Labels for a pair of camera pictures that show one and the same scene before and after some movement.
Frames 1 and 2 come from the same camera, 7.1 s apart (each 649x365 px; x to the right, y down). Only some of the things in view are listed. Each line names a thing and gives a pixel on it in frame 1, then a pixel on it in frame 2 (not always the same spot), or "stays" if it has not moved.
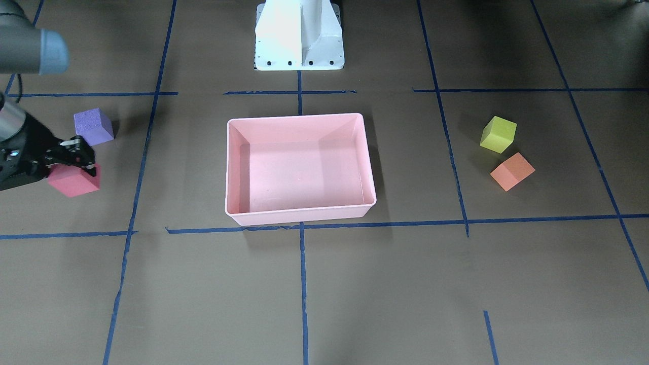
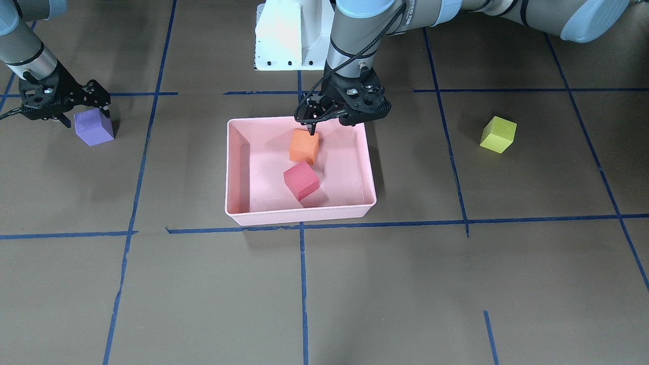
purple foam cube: [94, 126] stays
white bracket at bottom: [298, 35] stays
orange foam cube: [512, 171] to [303, 147]
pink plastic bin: [295, 169] stays
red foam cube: [70, 181] to [302, 180]
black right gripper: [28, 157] to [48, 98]
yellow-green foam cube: [498, 134] stays
